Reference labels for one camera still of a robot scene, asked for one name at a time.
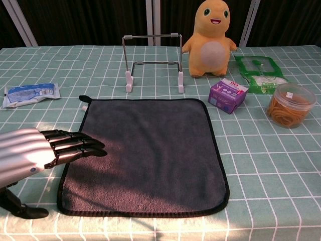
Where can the green checked tablecloth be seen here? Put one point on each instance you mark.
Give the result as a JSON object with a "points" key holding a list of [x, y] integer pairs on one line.
{"points": [[263, 163]]}

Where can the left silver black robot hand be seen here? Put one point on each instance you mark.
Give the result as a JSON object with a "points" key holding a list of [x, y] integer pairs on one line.
{"points": [[22, 153]]}

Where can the blue white packet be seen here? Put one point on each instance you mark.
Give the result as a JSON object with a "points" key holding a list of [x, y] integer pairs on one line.
{"points": [[32, 94]]}

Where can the green plastic package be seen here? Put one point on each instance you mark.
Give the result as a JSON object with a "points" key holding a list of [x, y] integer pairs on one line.
{"points": [[265, 72]]}

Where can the yellow plush toy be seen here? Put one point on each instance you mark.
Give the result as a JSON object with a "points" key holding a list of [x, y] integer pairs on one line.
{"points": [[210, 52]]}

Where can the blue fabric bag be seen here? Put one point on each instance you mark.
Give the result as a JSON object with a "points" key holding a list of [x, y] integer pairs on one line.
{"points": [[150, 155]]}

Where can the small purple box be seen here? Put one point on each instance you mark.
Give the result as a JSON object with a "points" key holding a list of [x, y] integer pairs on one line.
{"points": [[225, 99]]}

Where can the white frame post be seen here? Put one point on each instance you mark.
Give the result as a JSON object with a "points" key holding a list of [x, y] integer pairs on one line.
{"points": [[23, 27], [249, 22], [153, 20]]}

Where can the clear jar of rubber bands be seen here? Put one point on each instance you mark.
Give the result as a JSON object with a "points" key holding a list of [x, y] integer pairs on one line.
{"points": [[288, 108]]}

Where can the black curtain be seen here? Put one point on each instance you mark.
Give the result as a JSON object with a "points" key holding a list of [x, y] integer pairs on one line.
{"points": [[80, 22]]}

